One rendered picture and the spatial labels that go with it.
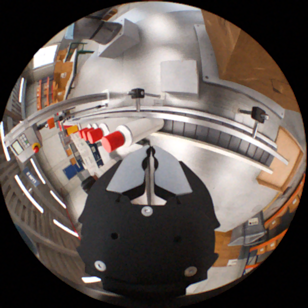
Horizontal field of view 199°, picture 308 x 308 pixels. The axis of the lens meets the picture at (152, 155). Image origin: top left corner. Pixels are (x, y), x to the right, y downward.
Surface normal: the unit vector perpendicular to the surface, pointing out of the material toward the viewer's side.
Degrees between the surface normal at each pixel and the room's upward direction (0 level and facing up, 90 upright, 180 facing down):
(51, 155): 90
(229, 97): 0
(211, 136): 0
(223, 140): 0
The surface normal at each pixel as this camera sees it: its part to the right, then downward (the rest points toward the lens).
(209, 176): -0.51, 0.47
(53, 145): 0.85, 0.16
